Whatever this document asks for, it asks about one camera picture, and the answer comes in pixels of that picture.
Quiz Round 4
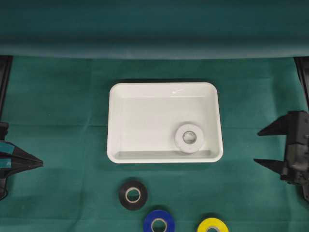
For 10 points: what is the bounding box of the black frame rail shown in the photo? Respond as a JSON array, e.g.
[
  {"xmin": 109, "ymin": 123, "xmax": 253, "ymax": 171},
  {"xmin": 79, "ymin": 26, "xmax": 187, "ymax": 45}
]
[
  {"xmin": 0, "ymin": 55, "xmax": 13, "ymax": 117},
  {"xmin": 294, "ymin": 56, "xmax": 309, "ymax": 107}
]

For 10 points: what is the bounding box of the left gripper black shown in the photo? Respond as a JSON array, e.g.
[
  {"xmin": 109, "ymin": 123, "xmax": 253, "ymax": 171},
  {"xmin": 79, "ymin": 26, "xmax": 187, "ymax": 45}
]
[{"xmin": 0, "ymin": 122, "xmax": 44, "ymax": 201}]

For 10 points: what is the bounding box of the white rectangular plastic tray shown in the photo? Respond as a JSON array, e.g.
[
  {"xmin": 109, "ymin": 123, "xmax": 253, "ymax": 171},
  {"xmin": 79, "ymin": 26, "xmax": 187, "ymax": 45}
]
[{"xmin": 107, "ymin": 82, "xmax": 224, "ymax": 163}]

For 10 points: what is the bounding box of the black tape roll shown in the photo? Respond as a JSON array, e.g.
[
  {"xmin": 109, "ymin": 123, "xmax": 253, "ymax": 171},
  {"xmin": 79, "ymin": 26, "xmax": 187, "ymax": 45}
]
[{"xmin": 118, "ymin": 180, "xmax": 148, "ymax": 211}]

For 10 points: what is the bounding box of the right black frame rail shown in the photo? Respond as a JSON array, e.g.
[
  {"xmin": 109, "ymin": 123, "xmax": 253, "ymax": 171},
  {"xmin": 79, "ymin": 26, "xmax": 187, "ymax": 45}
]
[{"xmin": 294, "ymin": 56, "xmax": 309, "ymax": 107}]

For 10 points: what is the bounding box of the white tape roll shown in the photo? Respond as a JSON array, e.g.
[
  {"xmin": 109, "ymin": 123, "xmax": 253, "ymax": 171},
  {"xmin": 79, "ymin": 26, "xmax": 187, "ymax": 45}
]
[{"xmin": 174, "ymin": 123, "xmax": 205, "ymax": 154}]

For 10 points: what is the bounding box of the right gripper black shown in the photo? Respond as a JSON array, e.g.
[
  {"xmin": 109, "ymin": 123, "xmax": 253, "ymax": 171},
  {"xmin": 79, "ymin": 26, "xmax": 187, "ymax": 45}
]
[{"xmin": 253, "ymin": 111, "xmax": 309, "ymax": 187}]

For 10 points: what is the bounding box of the green table cloth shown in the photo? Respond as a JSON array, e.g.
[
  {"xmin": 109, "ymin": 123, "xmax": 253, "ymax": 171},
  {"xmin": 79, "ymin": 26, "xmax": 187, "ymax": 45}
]
[{"xmin": 0, "ymin": 0, "xmax": 309, "ymax": 232}]

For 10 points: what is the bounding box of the yellow tape roll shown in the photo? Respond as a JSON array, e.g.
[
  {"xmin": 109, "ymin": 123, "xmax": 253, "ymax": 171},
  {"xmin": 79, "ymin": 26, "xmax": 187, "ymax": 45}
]
[{"xmin": 197, "ymin": 217, "xmax": 229, "ymax": 232}]

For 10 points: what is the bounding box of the left black frame rail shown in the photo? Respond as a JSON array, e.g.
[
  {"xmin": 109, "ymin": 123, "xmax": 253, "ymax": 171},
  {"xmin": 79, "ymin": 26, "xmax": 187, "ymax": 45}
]
[{"xmin": 0, "ymin": 55, "xmax": 13, "ymax": 117}]

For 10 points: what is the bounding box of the blue tape roll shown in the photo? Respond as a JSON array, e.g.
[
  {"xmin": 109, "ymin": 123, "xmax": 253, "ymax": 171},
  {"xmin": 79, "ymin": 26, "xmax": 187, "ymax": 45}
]
[{"xmin": 143, "ymin": 210, "xmax": 175, "ymax": 232}]

